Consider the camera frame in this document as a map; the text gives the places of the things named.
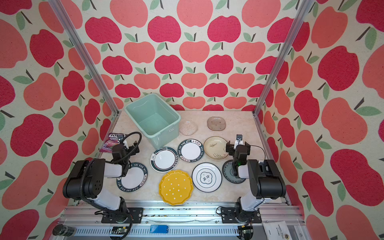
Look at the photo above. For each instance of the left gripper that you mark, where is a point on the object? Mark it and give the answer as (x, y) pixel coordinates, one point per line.
(132, 148)

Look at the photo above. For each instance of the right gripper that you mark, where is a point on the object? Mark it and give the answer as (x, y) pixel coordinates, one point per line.
(231, 148)

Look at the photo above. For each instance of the red and green ringed plate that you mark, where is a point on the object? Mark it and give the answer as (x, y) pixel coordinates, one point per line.
(164, 159)

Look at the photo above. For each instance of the yellow polka dot plate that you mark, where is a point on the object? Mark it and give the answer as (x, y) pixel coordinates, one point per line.
(176, 187)

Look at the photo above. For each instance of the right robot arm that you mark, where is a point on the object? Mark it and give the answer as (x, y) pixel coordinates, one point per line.
(266, 182)

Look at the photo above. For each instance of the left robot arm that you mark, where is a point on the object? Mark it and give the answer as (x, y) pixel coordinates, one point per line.
(86, 179)

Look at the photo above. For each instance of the mint green plastic bin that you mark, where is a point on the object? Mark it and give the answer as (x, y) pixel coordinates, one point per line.
(155, 118)

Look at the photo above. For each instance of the purple candy bag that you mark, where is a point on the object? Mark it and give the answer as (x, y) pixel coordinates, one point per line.
(109, 143)

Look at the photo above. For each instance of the blue patterned small plate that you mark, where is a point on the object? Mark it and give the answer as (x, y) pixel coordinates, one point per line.
(228, 172)

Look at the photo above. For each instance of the beige ceramic bowl plate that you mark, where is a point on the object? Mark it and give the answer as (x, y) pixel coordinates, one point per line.
(215, 147)

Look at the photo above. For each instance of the large green rim lettered plate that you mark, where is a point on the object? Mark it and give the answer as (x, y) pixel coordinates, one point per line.
(136, 177)

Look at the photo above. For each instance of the smoky brown glass plate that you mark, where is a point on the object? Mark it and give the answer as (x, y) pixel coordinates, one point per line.
(216, 123)

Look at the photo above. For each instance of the white plate black flower emblem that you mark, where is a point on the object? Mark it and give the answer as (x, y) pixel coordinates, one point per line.
(207, 177)

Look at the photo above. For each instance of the small green rim lettered plate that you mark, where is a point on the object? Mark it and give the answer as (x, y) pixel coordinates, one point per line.
(191, 150)

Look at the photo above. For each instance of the clear glass plate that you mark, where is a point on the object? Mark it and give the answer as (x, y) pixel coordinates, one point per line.
(188, 128)

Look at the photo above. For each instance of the blue label block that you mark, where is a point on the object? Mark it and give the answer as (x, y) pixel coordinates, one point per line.
(159, 229)

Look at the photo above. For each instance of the white paper sheet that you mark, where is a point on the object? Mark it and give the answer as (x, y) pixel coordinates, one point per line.
(277, 231)

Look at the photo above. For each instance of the black cylindrical knob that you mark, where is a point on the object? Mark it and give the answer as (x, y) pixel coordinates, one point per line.
(64, 230)

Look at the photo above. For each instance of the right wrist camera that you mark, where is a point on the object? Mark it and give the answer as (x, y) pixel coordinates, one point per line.
(239, 139)

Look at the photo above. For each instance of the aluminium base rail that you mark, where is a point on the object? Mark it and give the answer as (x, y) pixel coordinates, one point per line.
(191, 220)

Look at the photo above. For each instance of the left aluminium frame post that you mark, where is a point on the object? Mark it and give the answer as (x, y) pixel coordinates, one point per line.
(71, 31)

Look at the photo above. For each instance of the aluminium frame post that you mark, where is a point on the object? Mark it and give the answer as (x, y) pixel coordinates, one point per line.
(71, 31)
(302, 12)

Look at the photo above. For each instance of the right aluminium frame post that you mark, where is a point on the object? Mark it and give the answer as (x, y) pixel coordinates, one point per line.
(302, 12)

